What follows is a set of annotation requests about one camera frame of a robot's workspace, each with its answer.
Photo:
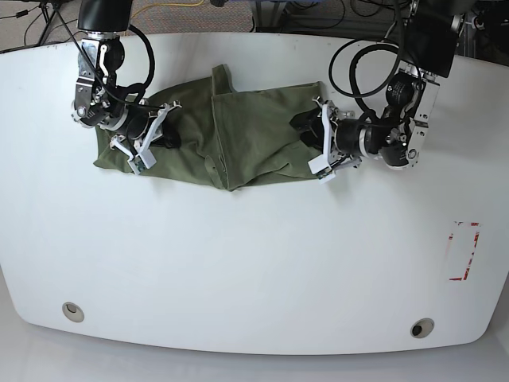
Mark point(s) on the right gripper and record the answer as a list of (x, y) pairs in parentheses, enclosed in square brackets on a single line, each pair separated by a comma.
[(135, 128)]

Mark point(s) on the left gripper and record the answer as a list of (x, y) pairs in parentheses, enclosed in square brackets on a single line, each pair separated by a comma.
[(327, 141)]

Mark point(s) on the green t-shirt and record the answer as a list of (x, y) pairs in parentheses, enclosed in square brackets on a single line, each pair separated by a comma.
[(233, 139)]

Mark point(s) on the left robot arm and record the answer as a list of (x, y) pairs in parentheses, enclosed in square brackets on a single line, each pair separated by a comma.
[(394, 121)]

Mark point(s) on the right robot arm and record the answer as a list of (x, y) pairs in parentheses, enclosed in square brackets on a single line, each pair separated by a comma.
[(100, 55)]

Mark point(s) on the black tripod stand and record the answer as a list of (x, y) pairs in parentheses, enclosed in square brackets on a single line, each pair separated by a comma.
[(48, 12)]

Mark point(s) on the red tape rectangle marking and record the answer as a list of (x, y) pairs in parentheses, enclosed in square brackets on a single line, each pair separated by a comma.
[(461, 248)]

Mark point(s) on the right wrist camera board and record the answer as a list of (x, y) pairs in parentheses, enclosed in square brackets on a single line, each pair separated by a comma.
[(141, 161)]

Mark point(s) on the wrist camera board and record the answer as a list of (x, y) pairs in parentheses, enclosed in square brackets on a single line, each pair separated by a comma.
[(141, 161), (320, 167)]

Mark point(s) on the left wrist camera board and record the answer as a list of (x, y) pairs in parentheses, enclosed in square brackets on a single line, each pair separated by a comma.
[(320, 167)]

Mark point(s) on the left table cable grommet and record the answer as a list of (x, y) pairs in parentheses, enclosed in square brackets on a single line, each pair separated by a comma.
[(73, 312)]

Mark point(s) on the table cable grommet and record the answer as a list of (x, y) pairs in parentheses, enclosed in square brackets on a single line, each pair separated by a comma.
[(422, 328), (73, 312)]

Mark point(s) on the right table cable grommet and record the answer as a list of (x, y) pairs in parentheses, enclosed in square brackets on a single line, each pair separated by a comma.
[(422, 328)]

